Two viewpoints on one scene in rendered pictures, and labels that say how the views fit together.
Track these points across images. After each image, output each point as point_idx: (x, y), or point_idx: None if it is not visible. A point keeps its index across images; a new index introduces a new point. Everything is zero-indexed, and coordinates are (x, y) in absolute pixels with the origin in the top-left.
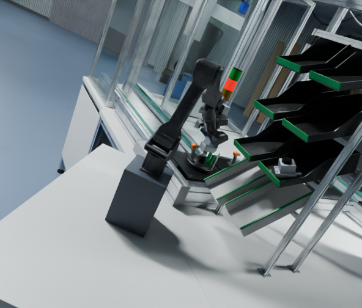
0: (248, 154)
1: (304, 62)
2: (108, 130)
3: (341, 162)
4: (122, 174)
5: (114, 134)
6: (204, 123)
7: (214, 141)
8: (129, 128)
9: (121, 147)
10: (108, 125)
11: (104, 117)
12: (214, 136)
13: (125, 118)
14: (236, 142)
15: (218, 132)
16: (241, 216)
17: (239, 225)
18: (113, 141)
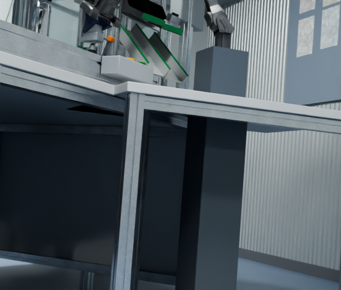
0: (163, 21)
1: None
2: (52, 76)
3: (165, 6)
4: (247, 57)
5: (73, 73)
6: (116, 7)
7: (119, 24)
8: (49, 57)
9: (103, 82)
10: (47, 67)
11: (22, 57)
12: (117, 19)
13: (25, 45)
14: (147, 15)
15: (111, 14)
16: (166, 74)
17: (174, 79)
18: (67, 89)
